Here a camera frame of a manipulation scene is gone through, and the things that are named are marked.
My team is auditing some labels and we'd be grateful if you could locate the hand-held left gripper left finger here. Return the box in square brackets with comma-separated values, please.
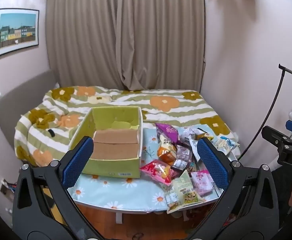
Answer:
[12, 136, 104, 240]

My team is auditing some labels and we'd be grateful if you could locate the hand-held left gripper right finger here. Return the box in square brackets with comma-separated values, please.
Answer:
[188, 137, 280, 240]

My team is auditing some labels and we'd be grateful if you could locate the green cardboard box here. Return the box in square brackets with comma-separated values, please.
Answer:
[68, 106, 143, 179]

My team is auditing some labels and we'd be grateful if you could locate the pink snack packet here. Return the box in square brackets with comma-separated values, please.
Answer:
[190, 169, 213, 196]

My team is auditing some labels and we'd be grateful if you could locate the white and blue snack packet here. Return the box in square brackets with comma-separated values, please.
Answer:
[214, 136, 238, 155]

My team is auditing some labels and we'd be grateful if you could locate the gold snack packet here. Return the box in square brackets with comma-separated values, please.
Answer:
[198, 131, 214, 141]

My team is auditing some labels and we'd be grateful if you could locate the black stand pole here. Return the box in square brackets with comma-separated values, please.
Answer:
[238, 64, 292, 161]

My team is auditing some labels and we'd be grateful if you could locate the small dark grey snack packet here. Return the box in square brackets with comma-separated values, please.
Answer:
[170, 159, 189, 173]

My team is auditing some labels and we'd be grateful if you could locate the pale green snack packet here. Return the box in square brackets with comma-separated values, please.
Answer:
[172, 170, 195, 193]

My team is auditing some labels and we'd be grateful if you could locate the silver white snack packet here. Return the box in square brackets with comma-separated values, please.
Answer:
[179, 127, 203, 162]

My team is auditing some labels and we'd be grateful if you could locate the person's dark clothing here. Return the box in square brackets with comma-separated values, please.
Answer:
[271, 166, 292, 230]

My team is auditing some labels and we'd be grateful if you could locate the green cartoon print snack packet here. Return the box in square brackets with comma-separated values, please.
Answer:
[164, 189, 206, 214]

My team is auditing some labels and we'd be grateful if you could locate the orange snack packet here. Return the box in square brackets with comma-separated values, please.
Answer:
[156, 134, 178, 166]

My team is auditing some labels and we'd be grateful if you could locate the purple snack packet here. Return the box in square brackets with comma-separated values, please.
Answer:
[155, 123, 179, 147]

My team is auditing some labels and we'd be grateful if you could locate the red pink candy packet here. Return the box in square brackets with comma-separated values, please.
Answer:
[139, 159, 177, 186]

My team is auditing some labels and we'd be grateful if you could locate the green striped floral blanket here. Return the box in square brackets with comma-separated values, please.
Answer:
[14, 85, 239, 167]

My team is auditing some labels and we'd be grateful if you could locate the grey headboard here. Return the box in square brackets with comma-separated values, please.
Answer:
[0, 69, 59, 167]

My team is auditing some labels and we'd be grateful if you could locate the beige curtain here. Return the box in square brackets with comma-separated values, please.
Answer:
[46, 0, 206, 92]

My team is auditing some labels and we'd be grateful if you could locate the power strip with wires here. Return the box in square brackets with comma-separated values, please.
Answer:
[0, 178, 17, 201]

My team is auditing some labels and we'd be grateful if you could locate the framed wall poster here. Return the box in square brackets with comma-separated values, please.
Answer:
[0, 8, 40, 58]

